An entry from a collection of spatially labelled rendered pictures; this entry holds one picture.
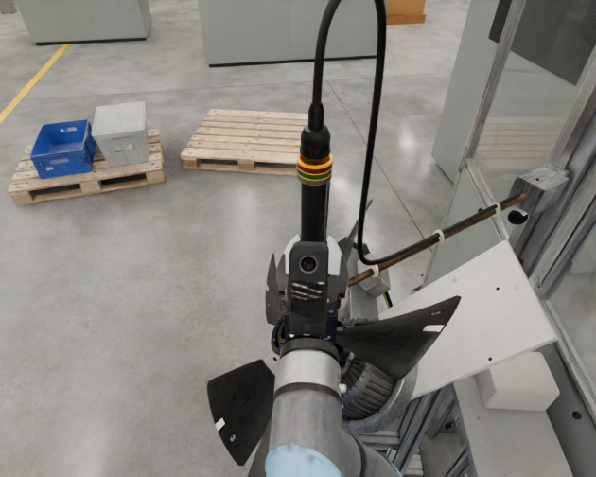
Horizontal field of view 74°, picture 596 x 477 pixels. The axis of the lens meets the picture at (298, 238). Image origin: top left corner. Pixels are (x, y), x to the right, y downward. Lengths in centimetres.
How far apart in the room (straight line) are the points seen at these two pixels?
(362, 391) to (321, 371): 49
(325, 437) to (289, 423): 4
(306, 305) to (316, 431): 14
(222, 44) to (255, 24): 53
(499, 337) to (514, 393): 38
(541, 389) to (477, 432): 20
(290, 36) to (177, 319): 466
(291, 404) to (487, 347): 55
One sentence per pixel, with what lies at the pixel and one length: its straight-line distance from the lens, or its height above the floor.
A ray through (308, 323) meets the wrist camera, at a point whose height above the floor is 157.
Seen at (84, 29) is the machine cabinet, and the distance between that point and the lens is 806.
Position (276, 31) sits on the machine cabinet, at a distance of 622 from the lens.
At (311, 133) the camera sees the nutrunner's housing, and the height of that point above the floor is 175.
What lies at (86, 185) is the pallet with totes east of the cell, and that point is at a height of 9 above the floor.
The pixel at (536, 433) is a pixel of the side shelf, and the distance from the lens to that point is 134.
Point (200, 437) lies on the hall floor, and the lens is 215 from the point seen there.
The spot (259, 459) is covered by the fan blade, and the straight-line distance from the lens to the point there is 85.
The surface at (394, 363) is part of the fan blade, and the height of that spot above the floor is 141.
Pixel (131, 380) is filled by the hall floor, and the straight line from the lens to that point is 239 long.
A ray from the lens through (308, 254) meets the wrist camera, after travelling 45.
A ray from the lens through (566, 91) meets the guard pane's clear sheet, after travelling 145.
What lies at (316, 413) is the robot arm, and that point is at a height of 157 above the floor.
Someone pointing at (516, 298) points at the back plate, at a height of 134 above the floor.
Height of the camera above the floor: 196
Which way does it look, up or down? 42 degrees down
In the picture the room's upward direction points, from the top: straight up
